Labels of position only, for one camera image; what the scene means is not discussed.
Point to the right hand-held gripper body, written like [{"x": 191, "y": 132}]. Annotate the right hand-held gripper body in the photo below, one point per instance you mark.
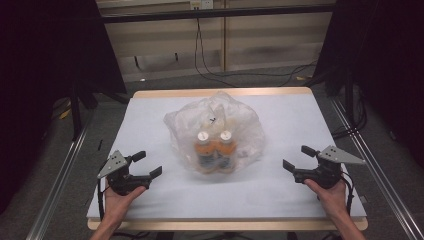
[{"x": 328, "y": 173}]

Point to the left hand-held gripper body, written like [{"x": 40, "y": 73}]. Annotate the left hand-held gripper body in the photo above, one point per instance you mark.
[{"x": 116, "y": 173}]

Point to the orange bottle with white cap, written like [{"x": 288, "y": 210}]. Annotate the orange bottle with white cap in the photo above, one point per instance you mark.
[
  {"x": 205, "y": 151},
  {"x": 226, "y": 150}
]

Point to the clear plastic bag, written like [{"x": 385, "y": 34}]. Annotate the clear plastic bag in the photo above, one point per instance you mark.
[{"x": 243, "y": 126}]

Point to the person's right hand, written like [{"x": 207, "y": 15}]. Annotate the person's right hand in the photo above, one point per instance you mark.
[{"x": 333, "y": 200}]

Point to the person's left hand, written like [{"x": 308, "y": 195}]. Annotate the person's left hand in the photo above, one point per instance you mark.
[{"x": 117, "y": 205}]

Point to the white table cover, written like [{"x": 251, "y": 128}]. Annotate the white table cover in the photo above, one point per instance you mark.
[{"x": 283, "y": 200}]

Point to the black metal stand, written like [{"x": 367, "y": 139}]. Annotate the black metal stand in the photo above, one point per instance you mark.
[
  {"x": 76, "y": 110},
  {"x": 349, "y": 100}
]

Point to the dark curtain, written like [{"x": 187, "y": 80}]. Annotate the dark curtain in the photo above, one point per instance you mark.
[
  {"x": 40, "y": 83},
  {"x": 386, "y": 66}
]

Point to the black horizontal bar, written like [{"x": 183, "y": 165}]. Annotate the black horizontal bar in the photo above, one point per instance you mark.
[{"x": 216, "y": 14}]

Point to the silver floor rail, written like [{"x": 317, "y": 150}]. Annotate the silver floor rail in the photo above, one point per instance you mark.
[
  {"x": 376, "y": 170},
  {"x": 56, "y": 190}
]

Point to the white wall power outlet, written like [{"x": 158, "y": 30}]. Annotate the white wall power outlet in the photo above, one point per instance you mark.
[{"x": 201, "y": 4}]

